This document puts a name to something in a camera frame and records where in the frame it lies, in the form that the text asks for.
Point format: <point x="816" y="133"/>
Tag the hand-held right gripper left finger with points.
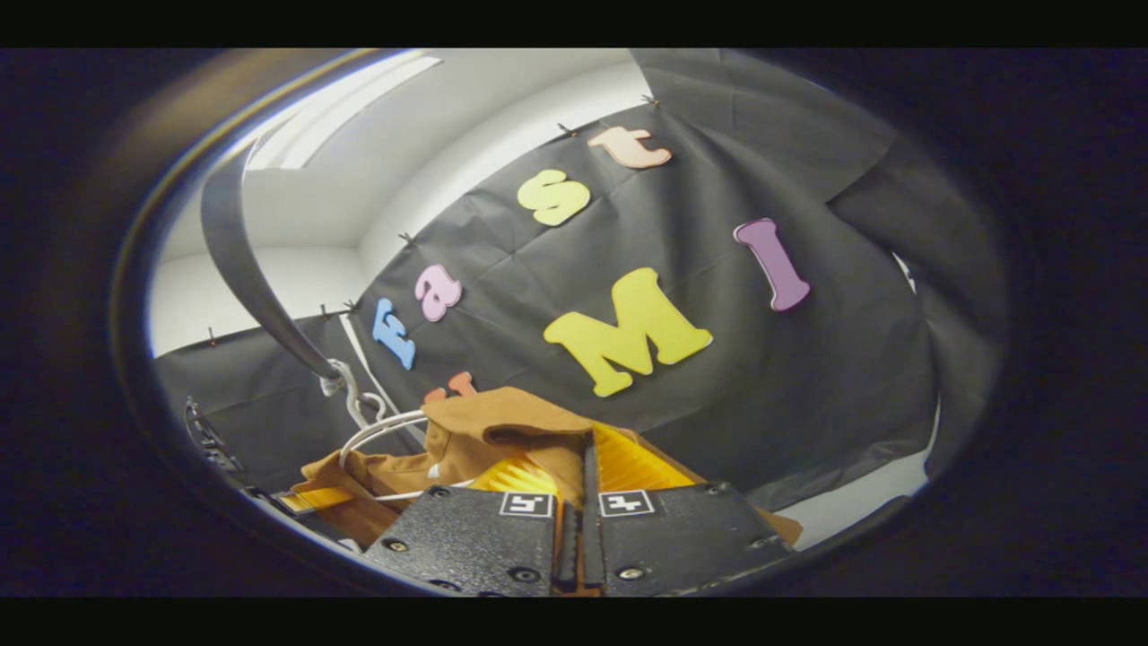
<point x="568" y="547"/>

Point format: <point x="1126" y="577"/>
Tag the white clothes hanger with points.
<point x="334" y="377"/>

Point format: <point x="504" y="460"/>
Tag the brown shirt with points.
<point x="502" y="413"/>

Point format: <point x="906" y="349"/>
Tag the black clothes rack rail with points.
<point x="238" y="251"/>

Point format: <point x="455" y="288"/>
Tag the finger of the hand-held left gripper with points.
<point x="314" y="498"/>

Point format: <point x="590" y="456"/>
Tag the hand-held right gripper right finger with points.
<point x="591" y="520"/>

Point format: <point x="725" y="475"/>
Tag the black backdrop cloth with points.
<point x="807" y="377"/>

